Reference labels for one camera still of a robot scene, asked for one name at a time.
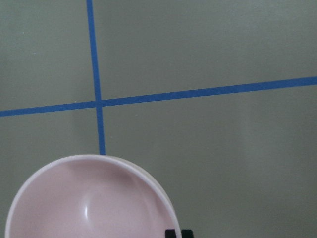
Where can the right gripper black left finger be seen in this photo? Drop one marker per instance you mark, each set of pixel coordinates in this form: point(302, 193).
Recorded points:
point(170, 233)

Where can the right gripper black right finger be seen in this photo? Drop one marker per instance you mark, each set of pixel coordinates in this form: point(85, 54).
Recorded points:
point(186, 233)

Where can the pink bowl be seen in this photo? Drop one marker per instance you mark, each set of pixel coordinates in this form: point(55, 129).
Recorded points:
point(91, 196)

